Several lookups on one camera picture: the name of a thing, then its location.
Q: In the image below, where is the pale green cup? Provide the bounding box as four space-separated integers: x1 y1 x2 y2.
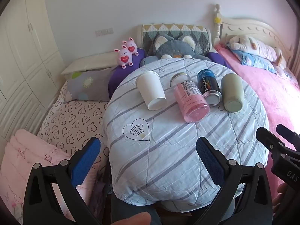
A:
221 73 244 113

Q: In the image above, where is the black blue cool towel can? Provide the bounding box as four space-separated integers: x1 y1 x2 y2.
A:
197 69 222 107

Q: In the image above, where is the clear jar with pink paper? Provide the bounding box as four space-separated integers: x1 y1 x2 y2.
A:
170 73 210 123

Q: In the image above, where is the white paper cup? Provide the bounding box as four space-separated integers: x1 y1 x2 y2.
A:
135 71 167 111

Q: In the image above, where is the right hand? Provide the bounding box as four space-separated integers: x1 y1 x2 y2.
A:
272 183 288 215

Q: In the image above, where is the left hand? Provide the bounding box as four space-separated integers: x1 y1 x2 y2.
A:
111 212 152 225

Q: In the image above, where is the pink fleece bed cover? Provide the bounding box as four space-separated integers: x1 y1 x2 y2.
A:
214 43 300 197

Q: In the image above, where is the folded pink blanket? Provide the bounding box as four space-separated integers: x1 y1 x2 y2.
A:
0 128 99 224

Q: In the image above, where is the heart pattern bed sheet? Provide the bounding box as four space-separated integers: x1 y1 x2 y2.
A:
36 79 111 160

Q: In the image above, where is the blue cartoon pillow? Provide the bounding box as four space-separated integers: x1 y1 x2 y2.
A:
227 44 277 74

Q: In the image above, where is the white pink plush dog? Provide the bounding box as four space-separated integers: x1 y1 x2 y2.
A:
228 35 287 70

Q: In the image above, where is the white grey striped quilt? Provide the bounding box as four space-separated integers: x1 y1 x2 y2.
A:
102 58 269 212

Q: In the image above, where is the grey flower pillow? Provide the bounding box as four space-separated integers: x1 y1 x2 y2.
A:
64 67 115 102

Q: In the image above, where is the cream wardrobe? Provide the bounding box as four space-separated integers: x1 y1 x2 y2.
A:
1 0 65 149

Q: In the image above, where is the cream wooden headboard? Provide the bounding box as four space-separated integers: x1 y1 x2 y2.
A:
211 4 299 79

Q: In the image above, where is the green diamond quilted pillow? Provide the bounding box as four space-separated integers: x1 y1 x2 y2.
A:
142 23 212 56

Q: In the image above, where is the purple blanket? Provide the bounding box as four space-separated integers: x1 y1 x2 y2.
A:
108 49 232 99

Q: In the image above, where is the grey cat plush cushion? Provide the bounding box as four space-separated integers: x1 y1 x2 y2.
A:
139 34 211 67

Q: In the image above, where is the cream side bed headboard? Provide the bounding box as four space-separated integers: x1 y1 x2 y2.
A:
61 52 118 75

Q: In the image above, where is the front pink bunny toy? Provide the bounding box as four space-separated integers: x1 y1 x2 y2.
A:
114 45 133 69

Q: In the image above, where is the pink bunny toy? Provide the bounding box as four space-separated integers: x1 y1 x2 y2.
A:
114 45 133 69
123 37 139 56

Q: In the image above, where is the rear pink bunny toy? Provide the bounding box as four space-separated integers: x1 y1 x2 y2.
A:
123 37 139 56

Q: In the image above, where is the white wall socket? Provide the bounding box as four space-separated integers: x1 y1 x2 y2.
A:
95 28 114 37

